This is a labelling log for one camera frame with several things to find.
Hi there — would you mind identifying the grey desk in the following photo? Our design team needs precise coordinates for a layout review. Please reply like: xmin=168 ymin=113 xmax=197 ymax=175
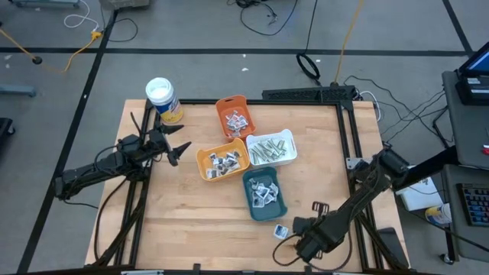
xmin=442 ymin=70 xmax=489 ymax=169
xmin=441 ymin=163 xmax=489 ymax=263

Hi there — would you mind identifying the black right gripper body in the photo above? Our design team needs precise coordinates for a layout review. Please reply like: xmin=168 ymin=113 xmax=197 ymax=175
xmin=296 ymin=217 xmax=345 ymax=257

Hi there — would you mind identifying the white floor cable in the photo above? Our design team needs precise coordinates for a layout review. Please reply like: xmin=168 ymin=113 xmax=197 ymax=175
xmin=358 ymin=90 xmax=381 ymax=121
xmin=63 ymin=0 xmax=101 ymax=31

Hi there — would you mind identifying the black cable with coil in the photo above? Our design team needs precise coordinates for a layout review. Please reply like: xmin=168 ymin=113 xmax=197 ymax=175
xmin=296 ymin=0 xmax=322 ymax=87

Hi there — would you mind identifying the black flat pedal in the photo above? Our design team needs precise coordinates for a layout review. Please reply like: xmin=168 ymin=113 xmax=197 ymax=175
xmin=376 ymin=227 xmax=410 ymax=268

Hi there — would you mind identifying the Lysol disinfecting wipes canister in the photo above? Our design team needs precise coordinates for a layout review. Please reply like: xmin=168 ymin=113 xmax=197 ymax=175
xmin=144 ymin=76 xmax=184 ymax=124
xmin=424 ymin=202 xmax=452 ymax=226

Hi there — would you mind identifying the yellow extension cable with plug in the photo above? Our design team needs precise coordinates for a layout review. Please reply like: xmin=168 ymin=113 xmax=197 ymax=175
xmin=40 ymin=30 xmax=104 ymax=74

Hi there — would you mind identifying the black computer keyboard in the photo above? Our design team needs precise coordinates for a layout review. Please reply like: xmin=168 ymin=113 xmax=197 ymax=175
xmin=455 ymin=182 xmax=489 ymax=228

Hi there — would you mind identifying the black desk crossbar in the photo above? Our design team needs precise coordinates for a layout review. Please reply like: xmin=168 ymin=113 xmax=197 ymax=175
xmin=393 ymin=145 xmax=459 ymax=192

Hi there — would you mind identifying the teal plastic bin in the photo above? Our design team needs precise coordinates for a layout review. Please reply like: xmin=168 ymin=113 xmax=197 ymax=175
xmin=241 ymin=165 xmax=288 ymax=222

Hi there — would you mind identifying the black box device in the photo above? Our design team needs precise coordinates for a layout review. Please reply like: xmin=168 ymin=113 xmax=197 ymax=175
xmin=454 ymin=74 xmax=489 ymax=107

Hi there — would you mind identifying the grey metal floor foot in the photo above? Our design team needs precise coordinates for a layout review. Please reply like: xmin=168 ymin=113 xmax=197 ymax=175
xmin=7 ymin=0 xmax=81 ymax=9
xmin=0 ymin=84 xmax=37 ymax=99

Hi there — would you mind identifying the white plastic bin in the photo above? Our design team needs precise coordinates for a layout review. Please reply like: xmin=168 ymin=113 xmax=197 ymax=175
xmin=245 ymin=128 xmax=298 ymax=168

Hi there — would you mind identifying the black floor cable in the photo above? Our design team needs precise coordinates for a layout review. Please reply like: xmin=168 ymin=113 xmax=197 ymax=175
xmin=101 ymin=17 xmax=138 ymax=43
xmin=342 ymin=74 xmax=448 ymax=133
xmin=227 ymin=0 xmax=299 ymax=37

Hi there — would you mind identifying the yellow hanging cord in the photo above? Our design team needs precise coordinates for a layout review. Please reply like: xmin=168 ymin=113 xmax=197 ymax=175
xmin=333 ymin=0 xmax=364 ymax=85
xmin=0 ymin=28 xmax=37 ymax=60

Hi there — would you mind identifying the yellow plastic bin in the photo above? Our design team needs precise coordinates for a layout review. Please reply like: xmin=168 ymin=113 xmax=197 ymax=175
xmin=196 ymin=137 xmax=251 ymax=183

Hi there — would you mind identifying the black monitor blue screen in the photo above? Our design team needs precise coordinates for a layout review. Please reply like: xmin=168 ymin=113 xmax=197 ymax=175
xmin=458 ymin=49 xmax=489 ymax=77

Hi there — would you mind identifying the orange plastic bin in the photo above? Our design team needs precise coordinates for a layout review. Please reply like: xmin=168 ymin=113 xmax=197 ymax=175
xmin=215 ymin=94 xmax=257 ymax=141

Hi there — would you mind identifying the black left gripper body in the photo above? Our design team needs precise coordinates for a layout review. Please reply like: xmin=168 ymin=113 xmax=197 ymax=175
xmin=147 ymin=128 xmax=171 ymax=156

